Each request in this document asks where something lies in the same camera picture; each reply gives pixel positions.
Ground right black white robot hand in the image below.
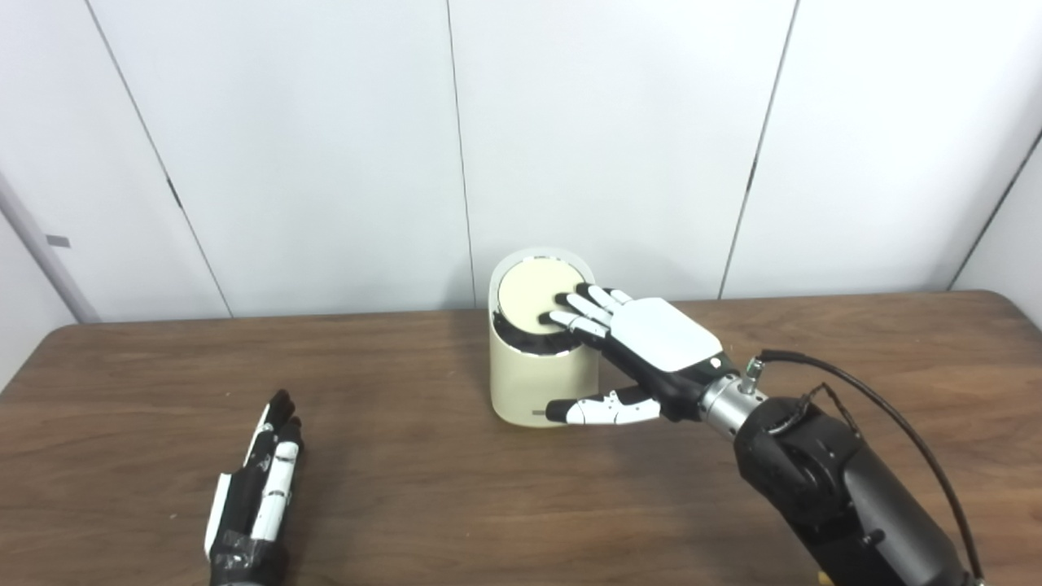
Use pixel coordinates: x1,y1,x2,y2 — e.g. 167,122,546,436
539,282,738,426

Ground black bin liner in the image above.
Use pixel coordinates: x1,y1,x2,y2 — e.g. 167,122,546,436
491,309,583,356

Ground grey wall post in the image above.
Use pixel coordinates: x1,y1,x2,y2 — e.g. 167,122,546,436
0,175,100,324

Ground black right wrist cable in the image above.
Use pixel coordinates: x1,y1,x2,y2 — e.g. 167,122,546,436
737,349,986,586

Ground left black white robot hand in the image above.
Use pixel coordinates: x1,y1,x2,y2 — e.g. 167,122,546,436
204,390,304,586

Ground cream-colored round bin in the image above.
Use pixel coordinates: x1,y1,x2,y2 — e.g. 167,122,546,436
488,247,602,428

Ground cream round bin lid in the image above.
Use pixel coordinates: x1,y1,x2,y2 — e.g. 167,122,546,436
497,259,589,335

